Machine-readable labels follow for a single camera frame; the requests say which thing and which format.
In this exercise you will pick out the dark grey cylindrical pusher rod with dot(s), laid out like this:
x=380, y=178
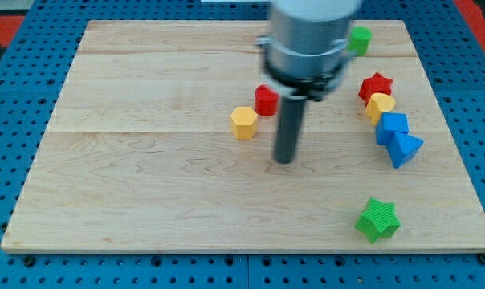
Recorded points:
x=291, y=114

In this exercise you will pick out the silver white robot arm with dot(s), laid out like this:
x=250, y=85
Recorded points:
x=304, y=59

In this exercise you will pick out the yellow heart block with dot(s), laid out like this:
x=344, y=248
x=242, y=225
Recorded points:
x=379, y=103

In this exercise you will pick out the red star block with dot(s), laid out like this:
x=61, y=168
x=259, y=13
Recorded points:
x=375, y=84

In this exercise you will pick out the green star block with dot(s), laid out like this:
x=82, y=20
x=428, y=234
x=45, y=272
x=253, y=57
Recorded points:
x=378, y=220

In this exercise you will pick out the red cylinder block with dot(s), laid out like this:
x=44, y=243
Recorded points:
x=266, y=100

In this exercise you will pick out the yellow hexagon block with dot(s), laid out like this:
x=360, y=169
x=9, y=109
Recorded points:
x=243, y=123

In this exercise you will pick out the blue cube block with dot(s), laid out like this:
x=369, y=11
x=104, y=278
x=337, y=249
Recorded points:
x=388, y=124

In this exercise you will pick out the green cylinder block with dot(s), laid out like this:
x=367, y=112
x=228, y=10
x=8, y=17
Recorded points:
x=359, y=40

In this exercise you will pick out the blue triangular prism block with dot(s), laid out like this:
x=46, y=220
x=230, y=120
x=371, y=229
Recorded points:
x=402, y=148

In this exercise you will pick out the light wooden board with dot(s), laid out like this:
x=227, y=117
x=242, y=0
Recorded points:
x=138, y=157

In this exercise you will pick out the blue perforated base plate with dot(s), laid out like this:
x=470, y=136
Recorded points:
x=33, y=69

